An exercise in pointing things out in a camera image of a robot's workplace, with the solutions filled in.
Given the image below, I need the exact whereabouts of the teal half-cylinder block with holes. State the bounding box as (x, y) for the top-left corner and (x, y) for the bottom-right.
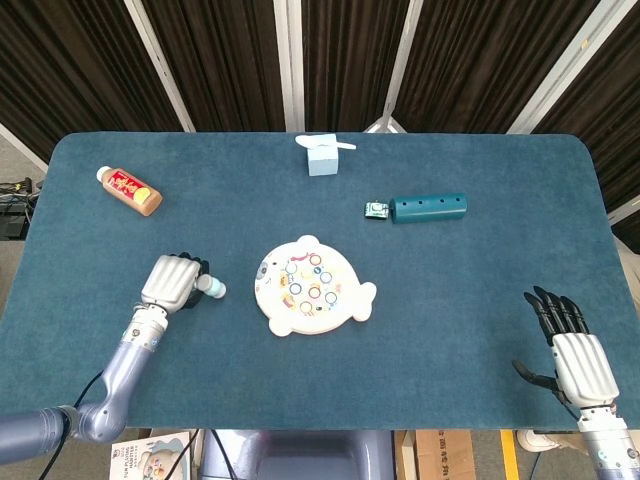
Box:
(388, 192), (470, 225)

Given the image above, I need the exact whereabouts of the white plastic spoon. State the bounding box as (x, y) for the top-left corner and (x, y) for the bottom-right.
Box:
(293, 133), (359, 152)

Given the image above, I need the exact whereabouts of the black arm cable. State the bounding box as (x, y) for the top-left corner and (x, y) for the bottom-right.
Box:
(37, 369), (107, 480)

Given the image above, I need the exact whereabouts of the dark brown curtain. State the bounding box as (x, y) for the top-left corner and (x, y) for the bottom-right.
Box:
(0, 0), (640, 251)

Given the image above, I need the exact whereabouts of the black power strip with cables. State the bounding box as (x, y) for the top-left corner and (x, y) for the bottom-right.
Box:
(0, 175), (42, 240)

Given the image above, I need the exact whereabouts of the white shoe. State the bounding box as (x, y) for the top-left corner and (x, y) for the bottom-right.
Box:
(515, 429), (584, 456)

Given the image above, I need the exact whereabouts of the white whack-a-mole toy board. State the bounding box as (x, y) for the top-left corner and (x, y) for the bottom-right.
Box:
(253, 234), (378, 338)

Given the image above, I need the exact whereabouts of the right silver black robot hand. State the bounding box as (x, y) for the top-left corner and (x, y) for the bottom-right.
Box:
(511, 285), (621, 413)

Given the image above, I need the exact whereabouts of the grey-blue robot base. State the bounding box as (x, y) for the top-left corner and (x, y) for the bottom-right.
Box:
(198, 428), (397, 480)

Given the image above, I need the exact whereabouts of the light blue toy hammer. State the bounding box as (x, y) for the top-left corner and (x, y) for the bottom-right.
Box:
(196, 273), (228, 301)

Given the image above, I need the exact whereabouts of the white frame post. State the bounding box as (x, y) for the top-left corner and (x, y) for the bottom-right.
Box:
(273, 0), (307, 133)
(363, 0), (427, 134)
(506, 0), (615, 135)
(123, 0), (197, 133)

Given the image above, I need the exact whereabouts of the printed box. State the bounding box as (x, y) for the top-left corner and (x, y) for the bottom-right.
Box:
(110, 430), (199, 480)

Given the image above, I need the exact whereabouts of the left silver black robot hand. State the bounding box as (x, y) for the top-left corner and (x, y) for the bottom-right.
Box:
(139, 252), (212, 316)

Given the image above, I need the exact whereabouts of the brown cardboard box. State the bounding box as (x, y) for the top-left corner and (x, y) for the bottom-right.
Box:
(394, 429), (477, 480)

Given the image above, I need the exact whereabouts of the brown drink bottle red label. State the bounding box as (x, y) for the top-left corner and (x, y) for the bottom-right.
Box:
(96, 165), (165, 218)

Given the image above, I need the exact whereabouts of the light blue cube block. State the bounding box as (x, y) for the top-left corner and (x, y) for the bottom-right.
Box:
(306, 133), (339, 178)

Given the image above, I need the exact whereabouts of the blue felt table cover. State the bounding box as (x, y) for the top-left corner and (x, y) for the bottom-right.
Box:
(0, 130), (640, 432)

